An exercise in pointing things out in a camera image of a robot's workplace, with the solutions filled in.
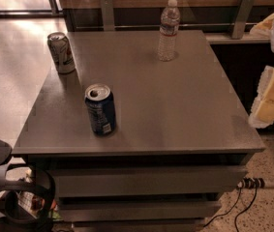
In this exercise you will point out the blue pepsi can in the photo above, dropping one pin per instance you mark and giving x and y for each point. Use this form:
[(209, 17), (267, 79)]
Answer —
[(100, 106)]

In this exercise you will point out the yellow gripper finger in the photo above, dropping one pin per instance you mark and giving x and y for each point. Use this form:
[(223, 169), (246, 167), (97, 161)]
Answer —
[(262, 110), (263, 28)]

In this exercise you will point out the grey drawer cabinet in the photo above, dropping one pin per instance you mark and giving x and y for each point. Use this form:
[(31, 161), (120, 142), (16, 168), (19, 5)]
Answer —
[(181, 140)]

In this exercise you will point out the right metal wall bracket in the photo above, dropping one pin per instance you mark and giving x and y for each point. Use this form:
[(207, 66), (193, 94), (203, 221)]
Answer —
[(241, 17)]

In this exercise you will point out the horizontal metal rail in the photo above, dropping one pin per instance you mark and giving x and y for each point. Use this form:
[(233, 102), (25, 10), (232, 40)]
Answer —
[(185, 25)]

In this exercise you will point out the clear plastic water bottle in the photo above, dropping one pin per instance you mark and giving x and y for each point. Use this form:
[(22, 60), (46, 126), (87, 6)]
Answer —
[(169, 25)]

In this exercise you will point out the white silver soda can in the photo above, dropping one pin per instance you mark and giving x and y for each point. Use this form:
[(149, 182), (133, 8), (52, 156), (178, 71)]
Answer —
[(60, 49)]

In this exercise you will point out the white power strip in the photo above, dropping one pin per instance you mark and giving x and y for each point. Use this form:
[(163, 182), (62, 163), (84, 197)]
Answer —
[(256, 183)]

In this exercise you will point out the metal wall bracket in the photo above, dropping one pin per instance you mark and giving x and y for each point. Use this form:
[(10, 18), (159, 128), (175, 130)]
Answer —
[(241, 17), (107, 15)]

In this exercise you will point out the black office chair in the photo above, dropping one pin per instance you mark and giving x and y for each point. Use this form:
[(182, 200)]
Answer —
[(14, 218)]

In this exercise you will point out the colourful items under chair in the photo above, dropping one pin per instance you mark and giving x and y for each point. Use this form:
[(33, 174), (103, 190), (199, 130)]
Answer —
[(37, 198)]

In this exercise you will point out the left metal wall bracket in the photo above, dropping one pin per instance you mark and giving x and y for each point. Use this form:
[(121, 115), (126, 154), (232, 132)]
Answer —
[(107, 15)]

